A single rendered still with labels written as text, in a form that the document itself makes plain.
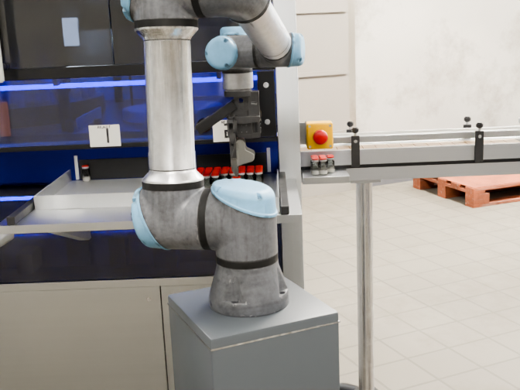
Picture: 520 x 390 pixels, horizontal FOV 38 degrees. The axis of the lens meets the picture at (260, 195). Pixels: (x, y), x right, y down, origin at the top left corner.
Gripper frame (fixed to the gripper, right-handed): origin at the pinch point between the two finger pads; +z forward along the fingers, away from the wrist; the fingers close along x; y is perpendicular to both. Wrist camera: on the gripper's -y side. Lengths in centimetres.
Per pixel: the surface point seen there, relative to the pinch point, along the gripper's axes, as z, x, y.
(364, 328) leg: 58, 33, 36
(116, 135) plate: -7.5, 17.9, -32.8
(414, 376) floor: 94, 71, 59
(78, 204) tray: 5.5, -8.0, -38.1
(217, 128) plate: -8.2, 18.0, -4.9
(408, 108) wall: 36, 410, 117
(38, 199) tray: 3.7, -8.1, -47.8
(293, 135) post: -5.6, 18.2, 15.8
